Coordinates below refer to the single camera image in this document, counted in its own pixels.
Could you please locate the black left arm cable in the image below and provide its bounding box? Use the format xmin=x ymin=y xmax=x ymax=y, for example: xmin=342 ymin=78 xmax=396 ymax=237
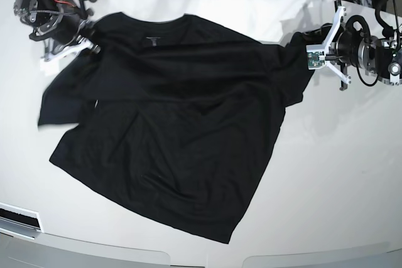
xmin=373 ymin=0 xmax=402 ymax=30

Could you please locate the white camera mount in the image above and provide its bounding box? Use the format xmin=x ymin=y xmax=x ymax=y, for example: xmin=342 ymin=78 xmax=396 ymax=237
xmin=306 ymin=0 xmax=351 ymax=91
xmin=40 ymin=38 xmax=101 ymax=75

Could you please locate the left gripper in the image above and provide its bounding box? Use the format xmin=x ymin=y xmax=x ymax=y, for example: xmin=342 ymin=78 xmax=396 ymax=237
xmin=335 ymin=15 xmax=371 ymax=67

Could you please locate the black t-shirt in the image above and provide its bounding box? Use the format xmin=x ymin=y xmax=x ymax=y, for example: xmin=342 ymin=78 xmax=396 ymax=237
xmin=38 ymin=13 xmax=313 ymax=244

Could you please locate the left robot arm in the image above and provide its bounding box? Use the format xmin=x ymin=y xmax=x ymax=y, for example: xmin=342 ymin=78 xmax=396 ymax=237
xmin=335 ymin=15 xmax=401 ymax=87

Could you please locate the white slotted table bracket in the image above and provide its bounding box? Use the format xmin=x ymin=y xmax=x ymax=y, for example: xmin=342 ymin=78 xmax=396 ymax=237
xmin=1 ymin=203 xmax=45 ymax=240

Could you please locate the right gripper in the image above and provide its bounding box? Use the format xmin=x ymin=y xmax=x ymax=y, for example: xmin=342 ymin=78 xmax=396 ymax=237
xmin=52 ymin=17 xmax=93 ymax=51

